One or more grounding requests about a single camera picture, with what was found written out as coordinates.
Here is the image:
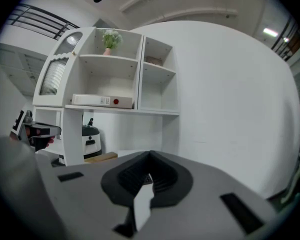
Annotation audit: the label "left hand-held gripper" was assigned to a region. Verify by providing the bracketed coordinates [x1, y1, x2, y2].
[9, 110, 62, 152]

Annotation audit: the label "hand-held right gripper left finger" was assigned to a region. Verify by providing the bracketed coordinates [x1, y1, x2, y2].
[39, 150, 151, 240]

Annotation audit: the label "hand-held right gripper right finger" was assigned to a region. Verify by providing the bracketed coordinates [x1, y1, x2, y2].
[139, 150, 277, 240]

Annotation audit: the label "person's left hand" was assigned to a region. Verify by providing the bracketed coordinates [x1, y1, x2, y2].
[45, 135, 56, 149]

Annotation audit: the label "white black-trimmed appliance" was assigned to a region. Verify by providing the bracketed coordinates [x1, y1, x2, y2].
[81, 124, 103, 158]

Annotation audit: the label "beige binder box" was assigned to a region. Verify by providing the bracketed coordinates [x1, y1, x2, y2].
[71, 93, 134, 110]

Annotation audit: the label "ribbed glass cabinet door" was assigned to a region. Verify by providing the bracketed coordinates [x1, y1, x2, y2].
[39, 31, 83, 96]

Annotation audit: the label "person's light sweater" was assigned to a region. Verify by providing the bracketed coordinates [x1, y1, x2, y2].
[0, 56, 66, 240]

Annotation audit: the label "white shelf unit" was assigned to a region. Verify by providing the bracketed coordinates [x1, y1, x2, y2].
[32, 26, 181, 167]

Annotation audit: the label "black railing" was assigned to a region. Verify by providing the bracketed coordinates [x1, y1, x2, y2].
[4, 3, 80, 40]

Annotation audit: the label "pink vase white flowers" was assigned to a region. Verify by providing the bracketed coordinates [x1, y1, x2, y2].
[99, 28, 124, 57]

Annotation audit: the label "small brown box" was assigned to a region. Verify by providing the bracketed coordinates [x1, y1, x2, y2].
[144, 55, 164, 66]

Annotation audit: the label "ceiling light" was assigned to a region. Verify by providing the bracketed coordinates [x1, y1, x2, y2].
[261, 27, 279, 38]

